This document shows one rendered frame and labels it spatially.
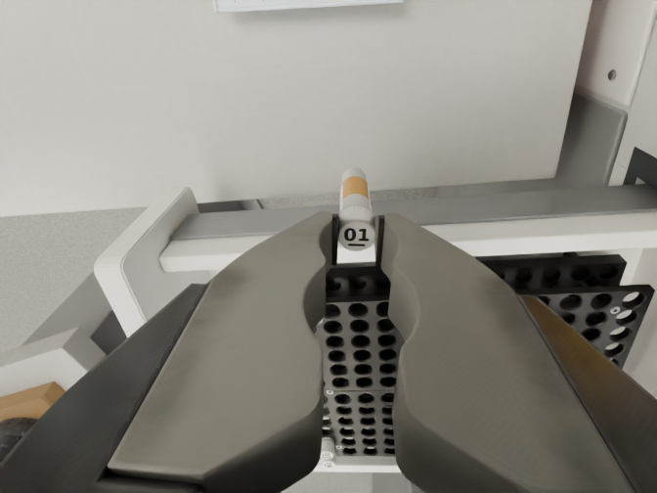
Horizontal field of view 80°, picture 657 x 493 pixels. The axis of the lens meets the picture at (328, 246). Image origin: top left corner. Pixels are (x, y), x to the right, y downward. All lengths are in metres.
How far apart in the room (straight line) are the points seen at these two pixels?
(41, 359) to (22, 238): 1.10
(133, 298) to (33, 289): 1.62
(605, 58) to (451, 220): 0.19
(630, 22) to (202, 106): 0.32
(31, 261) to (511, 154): 1.64
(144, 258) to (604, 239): 0.27
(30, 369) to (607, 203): 0.68
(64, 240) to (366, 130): 1.39
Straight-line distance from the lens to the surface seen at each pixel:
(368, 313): 0.26
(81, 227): 1.56
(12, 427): 0.72
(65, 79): 0.42
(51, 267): 1.75
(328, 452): 0.37
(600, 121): 0.39
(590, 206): 0.29
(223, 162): 0.38
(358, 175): 0.15
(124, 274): 0.25
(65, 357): 0.64
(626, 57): 0.37
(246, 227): 0.28
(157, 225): 0.28
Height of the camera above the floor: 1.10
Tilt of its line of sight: 57 degrees down
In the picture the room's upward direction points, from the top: 173 degrees counter-clockwise
